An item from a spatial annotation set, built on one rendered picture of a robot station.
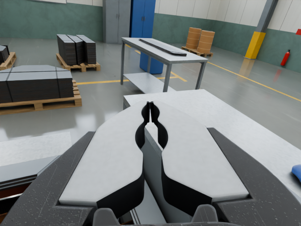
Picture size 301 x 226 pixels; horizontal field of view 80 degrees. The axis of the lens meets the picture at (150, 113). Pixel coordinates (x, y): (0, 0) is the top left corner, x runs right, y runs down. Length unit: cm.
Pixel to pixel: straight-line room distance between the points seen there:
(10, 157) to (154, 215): 82
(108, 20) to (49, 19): 215
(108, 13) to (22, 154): 727
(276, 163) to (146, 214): 54
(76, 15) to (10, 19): 218
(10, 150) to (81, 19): 759
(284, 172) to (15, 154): 126
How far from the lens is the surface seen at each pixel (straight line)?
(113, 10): 814
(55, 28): 849
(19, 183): 97
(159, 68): 490
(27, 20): 848
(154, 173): 82
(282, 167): 88
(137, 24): 854
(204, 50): 805
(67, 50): 462
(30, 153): 121
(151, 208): 79
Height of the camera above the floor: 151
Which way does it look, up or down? 30 degrees down
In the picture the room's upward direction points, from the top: 8 degrees clockwise
